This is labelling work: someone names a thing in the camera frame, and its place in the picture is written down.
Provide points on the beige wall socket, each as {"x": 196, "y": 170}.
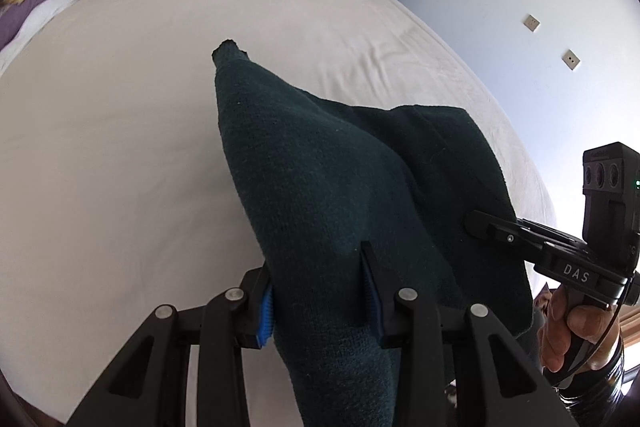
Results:
{"x": 531, "y": 23}
{"x": 571, "y": 60}

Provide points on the purple cloth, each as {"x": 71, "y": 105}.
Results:
{"x": 20, "y": 17}

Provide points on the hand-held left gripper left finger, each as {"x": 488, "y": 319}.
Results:
{"x": 266, "y": 313}

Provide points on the dark green knit sweater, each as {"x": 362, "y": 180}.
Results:
{"x": 325, "y": 187}

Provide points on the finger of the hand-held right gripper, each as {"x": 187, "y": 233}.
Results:
{"x": 505, "y": 234}

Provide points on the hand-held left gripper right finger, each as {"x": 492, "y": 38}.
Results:
{"x": 373, "y": 304}

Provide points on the person's right hand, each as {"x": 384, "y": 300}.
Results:
{"x": 557, "y": 332}

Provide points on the bed with white sheet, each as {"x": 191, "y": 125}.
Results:
{"x": 125, "y": 132}

